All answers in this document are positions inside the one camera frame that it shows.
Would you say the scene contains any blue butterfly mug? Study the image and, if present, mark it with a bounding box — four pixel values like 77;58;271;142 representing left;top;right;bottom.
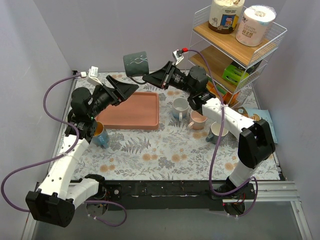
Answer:
91;121;109;149

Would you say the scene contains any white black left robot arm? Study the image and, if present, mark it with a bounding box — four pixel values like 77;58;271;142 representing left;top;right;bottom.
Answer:
25;75;139;227

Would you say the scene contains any dark green mug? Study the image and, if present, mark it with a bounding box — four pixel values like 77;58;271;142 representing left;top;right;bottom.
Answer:
123;51;149;85

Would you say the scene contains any floral tablecloth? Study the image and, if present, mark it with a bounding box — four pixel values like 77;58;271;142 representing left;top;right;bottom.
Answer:
49;71;282;181

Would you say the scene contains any brown cartoon tissue roll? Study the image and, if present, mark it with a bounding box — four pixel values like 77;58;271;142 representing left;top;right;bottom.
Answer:
208;0;245;34

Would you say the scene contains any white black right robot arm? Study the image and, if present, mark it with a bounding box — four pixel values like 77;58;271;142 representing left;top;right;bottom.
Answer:
142;61;276;199

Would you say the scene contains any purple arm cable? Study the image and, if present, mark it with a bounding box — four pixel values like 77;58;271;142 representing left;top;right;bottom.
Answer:
0;73;128;227
187;49;259;218

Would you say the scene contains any pink toilet paper roll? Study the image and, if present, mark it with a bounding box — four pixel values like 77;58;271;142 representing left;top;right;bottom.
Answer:
235;5;277;47

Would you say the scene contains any green tissue box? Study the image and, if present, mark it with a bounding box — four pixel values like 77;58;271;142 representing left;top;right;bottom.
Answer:
222;61;261;86

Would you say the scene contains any pink mug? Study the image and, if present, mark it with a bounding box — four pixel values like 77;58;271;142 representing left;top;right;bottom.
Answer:
187;110;208;130

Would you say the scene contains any blue brown chips bag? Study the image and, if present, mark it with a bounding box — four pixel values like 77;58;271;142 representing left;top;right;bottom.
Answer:
234;107;278;144

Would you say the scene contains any terracotta pink tray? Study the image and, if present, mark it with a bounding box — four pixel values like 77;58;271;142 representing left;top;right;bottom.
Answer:
95;92;160;131

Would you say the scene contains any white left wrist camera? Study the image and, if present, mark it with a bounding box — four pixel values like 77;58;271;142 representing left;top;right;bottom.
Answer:
80;66;103;86

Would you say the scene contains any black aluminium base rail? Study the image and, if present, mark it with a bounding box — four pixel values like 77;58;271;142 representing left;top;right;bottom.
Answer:
31;179;301;212

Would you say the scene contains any blue white gradient mug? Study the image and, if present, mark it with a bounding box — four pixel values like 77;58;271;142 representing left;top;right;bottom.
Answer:
172;97;189;121

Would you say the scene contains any dark grey mug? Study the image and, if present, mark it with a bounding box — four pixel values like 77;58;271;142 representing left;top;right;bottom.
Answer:
205;122;229;144

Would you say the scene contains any white wire shelf rack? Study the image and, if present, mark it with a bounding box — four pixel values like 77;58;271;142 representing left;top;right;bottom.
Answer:
187;6;287;108

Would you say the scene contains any orange sponge pack right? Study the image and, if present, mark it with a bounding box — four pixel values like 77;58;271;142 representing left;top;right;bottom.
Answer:
206;80;239;106

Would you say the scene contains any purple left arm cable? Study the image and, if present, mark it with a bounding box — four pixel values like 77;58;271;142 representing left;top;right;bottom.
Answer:
0;73;128;227

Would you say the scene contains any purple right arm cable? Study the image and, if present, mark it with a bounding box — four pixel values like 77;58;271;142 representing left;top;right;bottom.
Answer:
187;49;259;218

